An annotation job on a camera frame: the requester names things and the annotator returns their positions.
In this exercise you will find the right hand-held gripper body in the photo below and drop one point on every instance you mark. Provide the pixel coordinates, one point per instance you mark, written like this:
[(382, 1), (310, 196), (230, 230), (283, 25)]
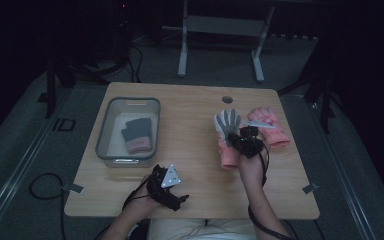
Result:
[(250, 143)]

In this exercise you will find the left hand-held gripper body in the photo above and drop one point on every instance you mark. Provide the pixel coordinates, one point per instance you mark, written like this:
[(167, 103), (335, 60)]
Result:
[(170, 178)]

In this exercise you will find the clear plastic bin grey rim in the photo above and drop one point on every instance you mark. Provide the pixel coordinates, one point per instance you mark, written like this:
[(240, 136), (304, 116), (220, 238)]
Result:
[(130, 133)]

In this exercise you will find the person's right hand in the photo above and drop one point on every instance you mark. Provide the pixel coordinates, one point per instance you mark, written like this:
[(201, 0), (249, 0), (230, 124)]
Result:
[(251, 170)]

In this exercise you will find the person's left hand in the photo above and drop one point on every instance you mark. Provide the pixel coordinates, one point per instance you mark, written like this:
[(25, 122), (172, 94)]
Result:
[(143, 201)]

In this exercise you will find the pink ski glove printed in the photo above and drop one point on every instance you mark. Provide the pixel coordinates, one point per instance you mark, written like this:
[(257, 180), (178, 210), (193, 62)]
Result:
[(270, 133)]

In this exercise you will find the person's lap in light trousers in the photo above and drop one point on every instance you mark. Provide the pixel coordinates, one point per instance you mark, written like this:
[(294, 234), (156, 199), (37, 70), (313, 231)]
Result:
[(203, 230)]

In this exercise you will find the black tripod stand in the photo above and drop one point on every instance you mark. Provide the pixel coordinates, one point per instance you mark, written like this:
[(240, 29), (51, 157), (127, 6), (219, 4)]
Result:
[(325, 100), (50, 90)]

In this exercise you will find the small metal table bracket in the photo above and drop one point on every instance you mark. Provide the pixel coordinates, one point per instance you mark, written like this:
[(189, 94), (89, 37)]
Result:
[(73, 188), (310, 188)]

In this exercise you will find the aluminium floor rail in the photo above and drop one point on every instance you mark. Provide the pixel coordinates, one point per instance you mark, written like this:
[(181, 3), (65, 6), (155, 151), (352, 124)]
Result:
[(346, 186), (20, 173)]

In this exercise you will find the grey metal desk frame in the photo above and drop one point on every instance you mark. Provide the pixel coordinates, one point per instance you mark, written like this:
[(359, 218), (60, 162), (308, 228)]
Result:
[(225, 26)]

